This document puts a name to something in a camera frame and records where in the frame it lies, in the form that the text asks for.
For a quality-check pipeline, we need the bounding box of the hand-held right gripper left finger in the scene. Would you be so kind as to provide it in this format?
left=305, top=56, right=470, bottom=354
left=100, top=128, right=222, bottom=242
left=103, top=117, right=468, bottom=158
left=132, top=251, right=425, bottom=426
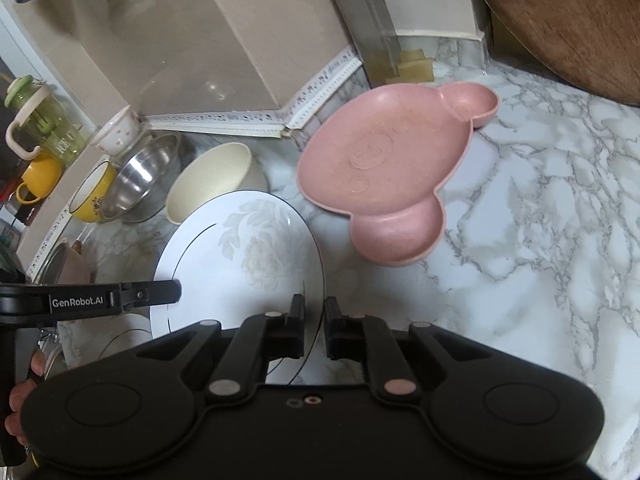
left=136, top=294, right=306, bottom=406

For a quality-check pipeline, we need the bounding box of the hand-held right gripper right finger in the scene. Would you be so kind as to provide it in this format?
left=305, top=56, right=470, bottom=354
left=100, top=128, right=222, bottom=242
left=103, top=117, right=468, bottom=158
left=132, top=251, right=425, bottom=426
left=324, top=296, right=502, bottom=406

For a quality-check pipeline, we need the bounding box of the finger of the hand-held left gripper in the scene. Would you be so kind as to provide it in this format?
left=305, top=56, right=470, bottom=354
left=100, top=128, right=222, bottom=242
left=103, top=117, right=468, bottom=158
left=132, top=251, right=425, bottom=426
left=120, top=280, right=182, bottom=312

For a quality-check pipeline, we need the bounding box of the white floral plate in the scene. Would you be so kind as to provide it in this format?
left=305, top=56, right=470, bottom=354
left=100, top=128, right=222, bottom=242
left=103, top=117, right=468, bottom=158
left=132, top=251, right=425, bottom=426
left=149, top=190, right=327, bottom=387

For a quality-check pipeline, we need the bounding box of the stainless steel bowl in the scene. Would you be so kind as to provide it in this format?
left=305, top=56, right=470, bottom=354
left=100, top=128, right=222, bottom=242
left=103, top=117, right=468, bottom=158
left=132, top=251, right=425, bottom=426
left=102, top=132, right=184, bottom=224

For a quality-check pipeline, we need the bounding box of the pink bear-shaped plate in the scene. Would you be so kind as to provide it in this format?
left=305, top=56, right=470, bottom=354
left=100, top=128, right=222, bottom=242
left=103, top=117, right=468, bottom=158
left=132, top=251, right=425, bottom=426
left=295, top=82, right=501, bottom=266

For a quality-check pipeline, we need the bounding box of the person's left hand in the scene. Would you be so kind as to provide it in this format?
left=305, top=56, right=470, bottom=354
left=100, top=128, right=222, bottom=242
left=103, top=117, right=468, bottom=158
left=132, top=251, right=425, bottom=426
left=5, top=349, right=49, bottom=449

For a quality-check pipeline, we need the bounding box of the pink cup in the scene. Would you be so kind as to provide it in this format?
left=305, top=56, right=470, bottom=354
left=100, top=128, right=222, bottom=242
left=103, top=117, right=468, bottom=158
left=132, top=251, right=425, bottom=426
left=37, top=239, right=96, bottom=287

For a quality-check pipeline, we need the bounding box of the plain white plate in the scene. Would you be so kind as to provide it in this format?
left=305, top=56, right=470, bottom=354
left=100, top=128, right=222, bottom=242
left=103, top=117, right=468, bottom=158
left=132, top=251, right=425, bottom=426
left=56, top=310, right=154, bottom=377

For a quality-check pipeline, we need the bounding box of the yellow enamel bowl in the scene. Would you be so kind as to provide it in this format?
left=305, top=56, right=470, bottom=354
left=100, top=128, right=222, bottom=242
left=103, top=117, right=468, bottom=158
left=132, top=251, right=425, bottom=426
left=67, top=161, right=119, bottom=224

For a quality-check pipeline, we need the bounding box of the yellow mug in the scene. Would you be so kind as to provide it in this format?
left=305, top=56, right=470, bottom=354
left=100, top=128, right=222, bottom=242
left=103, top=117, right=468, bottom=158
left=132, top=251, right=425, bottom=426
left=15, top=155, right=64, bottom=205

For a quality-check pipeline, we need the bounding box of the white floral cup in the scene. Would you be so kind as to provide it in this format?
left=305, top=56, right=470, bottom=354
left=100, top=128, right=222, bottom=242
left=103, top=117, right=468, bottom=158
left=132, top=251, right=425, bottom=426
left=90, top=105, right=142, bottom=157

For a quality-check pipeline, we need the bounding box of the green glass pitcher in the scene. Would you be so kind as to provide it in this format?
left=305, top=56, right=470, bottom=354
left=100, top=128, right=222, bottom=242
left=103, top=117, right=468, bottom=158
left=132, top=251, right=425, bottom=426
left=4, top=75, right=84, bottom=166

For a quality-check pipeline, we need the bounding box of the patterned edge tape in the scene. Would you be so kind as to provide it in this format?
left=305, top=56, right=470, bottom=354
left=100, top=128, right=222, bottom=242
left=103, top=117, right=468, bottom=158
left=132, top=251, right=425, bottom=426
left=139, top=45, right=364, bottom=139

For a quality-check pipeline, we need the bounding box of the yellow sponge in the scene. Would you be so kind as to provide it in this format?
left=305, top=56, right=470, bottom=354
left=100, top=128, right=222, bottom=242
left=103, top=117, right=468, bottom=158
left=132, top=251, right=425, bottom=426
left=384, top=48, right=435, bottom=85

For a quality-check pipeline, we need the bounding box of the clear plastic container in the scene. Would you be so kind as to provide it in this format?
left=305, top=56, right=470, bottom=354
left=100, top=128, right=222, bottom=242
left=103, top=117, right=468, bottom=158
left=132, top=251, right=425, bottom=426
left=312, top=0, right=402, bottom=87

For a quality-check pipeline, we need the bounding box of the round wooden cutting board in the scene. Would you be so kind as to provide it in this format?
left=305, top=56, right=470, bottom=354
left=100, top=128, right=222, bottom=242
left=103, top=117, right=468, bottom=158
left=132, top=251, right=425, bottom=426
left=462, top=0, right=640, bottom=107

